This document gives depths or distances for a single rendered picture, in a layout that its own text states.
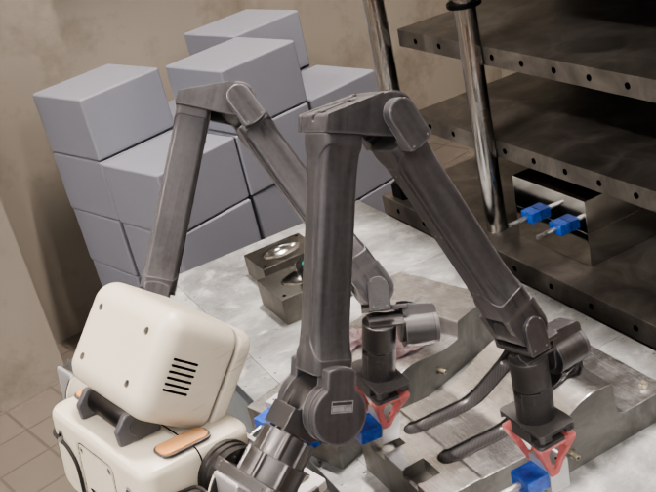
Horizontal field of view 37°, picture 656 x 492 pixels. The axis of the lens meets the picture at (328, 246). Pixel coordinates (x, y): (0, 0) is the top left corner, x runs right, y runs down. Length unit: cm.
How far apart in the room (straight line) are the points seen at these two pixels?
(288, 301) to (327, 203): 116
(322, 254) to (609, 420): 76
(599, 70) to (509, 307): 90
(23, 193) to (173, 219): 269
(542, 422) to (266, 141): 62
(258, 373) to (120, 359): 94
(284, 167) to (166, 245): 23
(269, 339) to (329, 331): 111
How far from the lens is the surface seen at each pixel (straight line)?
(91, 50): 431
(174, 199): 158
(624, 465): 179
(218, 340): 129
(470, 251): 133
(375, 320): 160
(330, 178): 120
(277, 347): 229
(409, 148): 123
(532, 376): 144
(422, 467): 172
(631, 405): 182
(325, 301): 121
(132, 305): 132
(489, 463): 168
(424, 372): 197
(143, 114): 380
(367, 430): 170
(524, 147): 248
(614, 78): 214
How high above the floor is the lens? 194
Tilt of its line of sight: 25 degrees down
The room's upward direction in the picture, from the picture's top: 13 degrees counter-clockwise
